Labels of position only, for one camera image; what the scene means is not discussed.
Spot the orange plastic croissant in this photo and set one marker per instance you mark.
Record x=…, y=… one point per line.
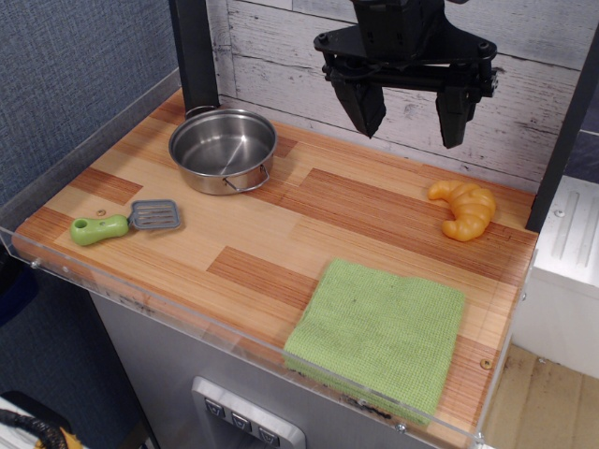
x=472, y=206

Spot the dark right frame post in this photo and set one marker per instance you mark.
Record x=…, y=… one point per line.
x=567, y=137

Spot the green handled grey spatula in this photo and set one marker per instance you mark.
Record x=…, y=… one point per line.
x=155, y=214

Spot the silver dispenser button panel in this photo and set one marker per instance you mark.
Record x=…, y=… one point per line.
x=231, y=421

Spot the white aluminium rail block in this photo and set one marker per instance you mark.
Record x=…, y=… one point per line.
x=568, y=242

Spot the green folded cloth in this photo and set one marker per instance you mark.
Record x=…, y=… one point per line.
x=372, y=335

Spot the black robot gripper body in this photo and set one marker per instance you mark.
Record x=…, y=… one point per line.
x=407, y=45

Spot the stainless steel pot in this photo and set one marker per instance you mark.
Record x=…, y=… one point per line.
x=224, y=152

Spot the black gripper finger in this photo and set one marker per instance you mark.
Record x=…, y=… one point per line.
x=455, y=107
x=363, y=102

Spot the dark grey vertical post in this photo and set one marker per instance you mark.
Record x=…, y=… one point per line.
x=193, y=42

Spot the clear acrylic table guard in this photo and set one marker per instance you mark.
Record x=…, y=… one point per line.
x=242, y=267

